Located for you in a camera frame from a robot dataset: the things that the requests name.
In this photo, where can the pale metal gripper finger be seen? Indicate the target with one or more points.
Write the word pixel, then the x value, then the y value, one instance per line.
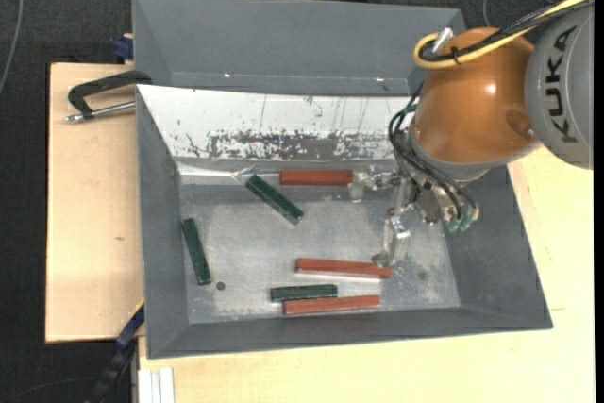
pixel 397 237
pixel 377 180

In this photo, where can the red-brown flat block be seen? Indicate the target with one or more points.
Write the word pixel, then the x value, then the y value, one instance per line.
pixel 315 178
pixel 342 268
pixel 331 305

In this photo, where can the dark green flat block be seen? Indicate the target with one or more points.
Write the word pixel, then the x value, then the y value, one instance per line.
pixel 196 251
pixel 304 292
pixel 274 199

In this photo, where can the grey metal bin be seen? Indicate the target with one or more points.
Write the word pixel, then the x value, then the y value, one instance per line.
pixel 283 240

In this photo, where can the pale wood board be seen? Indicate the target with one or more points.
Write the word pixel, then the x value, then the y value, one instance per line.
pixel 94 212

